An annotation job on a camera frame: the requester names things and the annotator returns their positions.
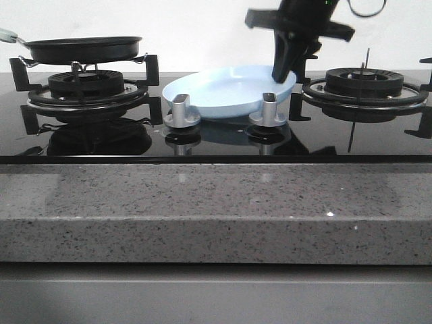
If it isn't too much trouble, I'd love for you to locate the silver left stove knob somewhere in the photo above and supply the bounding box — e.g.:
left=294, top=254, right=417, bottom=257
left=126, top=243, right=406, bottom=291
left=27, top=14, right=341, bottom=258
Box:
left=164, top=94, right=201, bottom=128

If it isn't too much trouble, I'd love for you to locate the black empty burner grate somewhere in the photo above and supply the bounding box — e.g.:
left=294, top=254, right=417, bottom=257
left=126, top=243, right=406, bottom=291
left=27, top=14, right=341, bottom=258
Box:
left=289, top=60, right=431, bottom=139

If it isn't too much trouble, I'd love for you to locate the black burner under pan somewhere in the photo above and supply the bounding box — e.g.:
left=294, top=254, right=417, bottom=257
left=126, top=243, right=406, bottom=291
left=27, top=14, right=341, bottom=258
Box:
left=48, top=70, right=124, bottom=98

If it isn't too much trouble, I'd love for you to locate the black cable loop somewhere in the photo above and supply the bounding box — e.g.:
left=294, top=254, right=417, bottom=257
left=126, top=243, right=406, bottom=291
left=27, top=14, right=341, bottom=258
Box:
left=346, top=0, right=387, bottom=18

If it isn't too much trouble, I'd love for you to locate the light blue plate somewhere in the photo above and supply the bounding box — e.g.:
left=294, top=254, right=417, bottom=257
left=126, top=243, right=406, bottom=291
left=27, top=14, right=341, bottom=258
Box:
left=163, top=65, right=297, bottom=119

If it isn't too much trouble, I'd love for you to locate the silver stove knob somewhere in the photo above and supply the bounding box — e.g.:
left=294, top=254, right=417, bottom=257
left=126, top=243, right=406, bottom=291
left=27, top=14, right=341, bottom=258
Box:
left=248, top=92, right=286, bottom=128
left=164, top=94, right=201, bottom=128

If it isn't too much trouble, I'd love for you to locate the black empty burner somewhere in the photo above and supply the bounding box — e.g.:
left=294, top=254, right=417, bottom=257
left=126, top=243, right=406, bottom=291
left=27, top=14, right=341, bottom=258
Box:
left=324, top=67, right=404, bottom=99

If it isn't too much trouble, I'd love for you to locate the silver right stove knob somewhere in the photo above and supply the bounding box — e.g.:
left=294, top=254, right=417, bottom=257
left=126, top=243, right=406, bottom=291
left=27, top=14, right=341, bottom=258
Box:
left=248, top=92, right=286, bottom=128

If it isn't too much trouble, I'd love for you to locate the black pan support grate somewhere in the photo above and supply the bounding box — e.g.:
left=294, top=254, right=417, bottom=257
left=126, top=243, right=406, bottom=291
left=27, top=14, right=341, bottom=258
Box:
left=9, top=54, right=159, bottom=115

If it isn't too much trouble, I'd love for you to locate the black glass gas cooktop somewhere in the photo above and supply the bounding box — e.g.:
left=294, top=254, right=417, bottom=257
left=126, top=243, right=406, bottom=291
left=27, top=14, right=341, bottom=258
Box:
left=1, top=73, right=431, bottom=164

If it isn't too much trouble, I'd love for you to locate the wire pan support ring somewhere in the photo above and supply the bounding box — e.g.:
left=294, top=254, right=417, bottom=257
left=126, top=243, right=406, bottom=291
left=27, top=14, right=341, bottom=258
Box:
left=18, top=52, right=149, bottom=74

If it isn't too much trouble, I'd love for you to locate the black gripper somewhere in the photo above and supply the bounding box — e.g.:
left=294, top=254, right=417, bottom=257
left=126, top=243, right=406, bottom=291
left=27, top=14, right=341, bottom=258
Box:
left=245, top=0, right=355, bottom=83

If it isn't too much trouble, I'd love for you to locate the black frying pan green handle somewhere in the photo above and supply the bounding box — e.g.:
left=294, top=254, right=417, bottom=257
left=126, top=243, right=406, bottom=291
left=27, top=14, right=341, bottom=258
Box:
left=1, top=28, right=142, bottom=65

